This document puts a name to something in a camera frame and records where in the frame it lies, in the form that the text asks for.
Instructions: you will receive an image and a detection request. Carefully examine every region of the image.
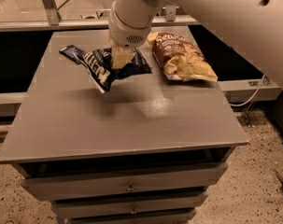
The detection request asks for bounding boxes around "grey metal railing frame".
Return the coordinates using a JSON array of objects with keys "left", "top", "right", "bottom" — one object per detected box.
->
[{"left": 0, "top": 0, "right": 198, "bottom": 34}]

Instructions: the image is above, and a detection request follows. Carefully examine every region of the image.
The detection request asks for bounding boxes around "small dark blue snack packet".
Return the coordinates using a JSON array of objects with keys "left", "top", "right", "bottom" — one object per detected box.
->
[{"left": 59, "top": 45, "right": 85, "bottom": 64}]

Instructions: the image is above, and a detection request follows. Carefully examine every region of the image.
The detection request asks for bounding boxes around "brown chip bag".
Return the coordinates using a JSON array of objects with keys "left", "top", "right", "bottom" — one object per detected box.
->
[{"left": 147, "top": 32, "right": 218, "bottom": 82}]

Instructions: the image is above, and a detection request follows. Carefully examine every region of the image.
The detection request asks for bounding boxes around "blue Kettle chip bag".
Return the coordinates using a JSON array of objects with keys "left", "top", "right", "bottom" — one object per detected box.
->
[{"left": 83, "top": 48, "right": 151, "bottom": 92}]

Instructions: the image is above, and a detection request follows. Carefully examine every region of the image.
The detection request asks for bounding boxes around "bottom grey drawer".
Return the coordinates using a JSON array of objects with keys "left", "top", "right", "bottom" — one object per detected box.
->
[{"left": 69, "top": 208, "right": 196, "bottom": 224}]

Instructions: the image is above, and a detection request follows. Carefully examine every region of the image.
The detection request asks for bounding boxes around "middle grey drawer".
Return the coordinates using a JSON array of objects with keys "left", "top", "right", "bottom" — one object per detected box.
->
[{"left": 52, "top": 192, "right": 207, "bottom": 218}]

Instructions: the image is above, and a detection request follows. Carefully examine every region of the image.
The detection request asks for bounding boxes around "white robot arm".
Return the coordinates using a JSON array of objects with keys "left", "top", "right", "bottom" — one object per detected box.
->
[{"left": 108, "top": 0, "right": 283, "bottom": 90}]

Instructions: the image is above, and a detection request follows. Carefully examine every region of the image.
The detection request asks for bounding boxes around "white cable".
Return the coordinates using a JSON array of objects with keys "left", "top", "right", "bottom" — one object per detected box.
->
[{"left": 228, "top": 74, "right": 266, "bottom": 108}]

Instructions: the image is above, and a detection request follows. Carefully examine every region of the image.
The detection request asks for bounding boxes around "top grey drawer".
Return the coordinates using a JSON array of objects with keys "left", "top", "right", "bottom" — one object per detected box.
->
[{"left": 21, "top": 161, "right": 228, "bottom": 201}]

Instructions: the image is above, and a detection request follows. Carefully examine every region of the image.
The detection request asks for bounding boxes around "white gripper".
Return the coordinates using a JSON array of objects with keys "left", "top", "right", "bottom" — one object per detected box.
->
[{"left": 108, "top": 2, "right": 152, "bottom": 69}]

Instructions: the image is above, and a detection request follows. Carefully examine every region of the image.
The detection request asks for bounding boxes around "grey drawer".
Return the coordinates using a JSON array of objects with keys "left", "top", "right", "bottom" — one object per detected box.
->
[
  {"left": 21, "top": 161, "right": 228, "bottom": 201},
  {"left": 52, "top": 192, "right": 207, "bottom": 218},
  {"left": 69, "top": 208, "right": 196, "bottom": 224}
]

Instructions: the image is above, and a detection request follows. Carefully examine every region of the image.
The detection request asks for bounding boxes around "grey drawer cabinet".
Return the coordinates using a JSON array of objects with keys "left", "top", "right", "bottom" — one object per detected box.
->
[{"left": 0, "top": 25, "right": 249, "bottom": 224}]

